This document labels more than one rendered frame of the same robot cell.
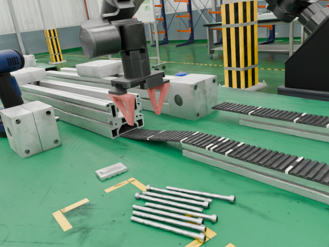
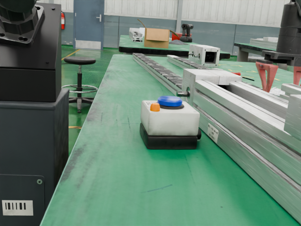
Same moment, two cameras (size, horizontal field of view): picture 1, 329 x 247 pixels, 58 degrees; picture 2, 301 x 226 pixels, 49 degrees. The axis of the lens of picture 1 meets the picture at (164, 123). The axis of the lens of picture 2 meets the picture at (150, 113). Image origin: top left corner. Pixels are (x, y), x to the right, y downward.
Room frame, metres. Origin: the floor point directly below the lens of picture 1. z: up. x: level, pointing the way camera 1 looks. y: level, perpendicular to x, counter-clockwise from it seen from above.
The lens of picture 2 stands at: (1.45, 0.16, 0.97)
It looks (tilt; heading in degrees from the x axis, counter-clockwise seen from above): 15 degrees down; 209
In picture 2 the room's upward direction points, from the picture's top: 4 degrees clockwise
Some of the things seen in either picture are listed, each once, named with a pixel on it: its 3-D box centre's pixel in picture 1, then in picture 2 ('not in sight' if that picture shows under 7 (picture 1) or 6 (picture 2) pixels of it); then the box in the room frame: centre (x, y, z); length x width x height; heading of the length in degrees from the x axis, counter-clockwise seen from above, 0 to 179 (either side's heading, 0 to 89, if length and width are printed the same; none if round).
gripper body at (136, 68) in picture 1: (136, 66); (290, 45); (0.63, 0.04, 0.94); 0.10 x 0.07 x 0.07; 131
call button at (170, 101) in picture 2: (181, 76); (169, 103); (0.98, -0.07, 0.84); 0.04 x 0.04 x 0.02
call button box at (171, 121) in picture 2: not in sight; (173, 123); (0.98, -0.07, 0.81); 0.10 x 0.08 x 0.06; 131
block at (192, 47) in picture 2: not in sight; (197, 54); (-0.24, -0.53, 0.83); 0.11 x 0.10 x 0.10; 135
